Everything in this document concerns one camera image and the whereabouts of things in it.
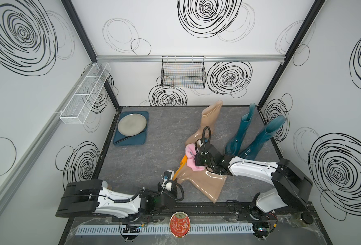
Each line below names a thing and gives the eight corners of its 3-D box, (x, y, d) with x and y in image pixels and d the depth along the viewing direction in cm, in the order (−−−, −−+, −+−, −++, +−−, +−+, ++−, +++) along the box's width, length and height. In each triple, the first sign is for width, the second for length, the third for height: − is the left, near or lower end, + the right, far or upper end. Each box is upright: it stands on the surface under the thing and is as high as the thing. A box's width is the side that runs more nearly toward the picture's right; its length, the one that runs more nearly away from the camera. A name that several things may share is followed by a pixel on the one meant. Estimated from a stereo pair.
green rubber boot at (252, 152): (247, 165, 91) (265, 143, 71) (238, 158, 95) (254, 134, 75) (269, 146, 100) (291, 121, 80) (261, 139, 103) (280, 114, 84)
